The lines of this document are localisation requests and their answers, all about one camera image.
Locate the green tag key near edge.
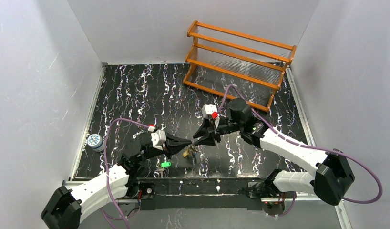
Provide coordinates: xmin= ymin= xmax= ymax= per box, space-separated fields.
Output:
xmin=158 ymin=161 xmax=172 ymax=178

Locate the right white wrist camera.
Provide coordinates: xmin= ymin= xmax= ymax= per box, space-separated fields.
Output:
xmin=201 ymin=104 xmax=219 ymax=120

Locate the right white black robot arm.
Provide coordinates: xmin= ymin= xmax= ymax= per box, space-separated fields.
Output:
xmin=193 ymin=98 xmax=355 ymax=206

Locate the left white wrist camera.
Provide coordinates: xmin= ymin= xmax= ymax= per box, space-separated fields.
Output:
xmin=148 ymin=125 xmax=167 ymax=151

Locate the orange two-tier rack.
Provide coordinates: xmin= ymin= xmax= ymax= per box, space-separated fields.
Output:
xmin=183 ymin=20 xmax=297 ymax=112

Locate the blue white round container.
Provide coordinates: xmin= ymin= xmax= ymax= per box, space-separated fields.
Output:
xmin=86 ymin=134 xmax=105 ymax=152

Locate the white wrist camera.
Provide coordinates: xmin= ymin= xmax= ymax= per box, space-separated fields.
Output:
xmin=201 ymin=104 xmax=219 ymax=120
xmin=148 ymin=125 xmax=167 ymax=151

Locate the aluminium front rail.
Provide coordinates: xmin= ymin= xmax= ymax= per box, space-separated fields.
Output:
xmin=57 ymin=178 xmax=345 ymax=203

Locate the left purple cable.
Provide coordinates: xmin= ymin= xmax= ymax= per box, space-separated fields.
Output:
xmin=100 ymin=118 xmax=156 ymax=229

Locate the purple cable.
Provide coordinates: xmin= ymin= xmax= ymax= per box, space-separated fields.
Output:
xmin=217 ymin=84 xmax=383 ymax=218
xmin=100 ymin=118 xmax=156 ymax=229

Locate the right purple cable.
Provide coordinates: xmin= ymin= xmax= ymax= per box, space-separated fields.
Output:
xmin=217 ymin=84 xmax=383 ymax=218

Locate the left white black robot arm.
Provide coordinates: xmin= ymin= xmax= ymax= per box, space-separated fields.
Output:
xmin=41 ymin=131 xmax=192 ymax=229

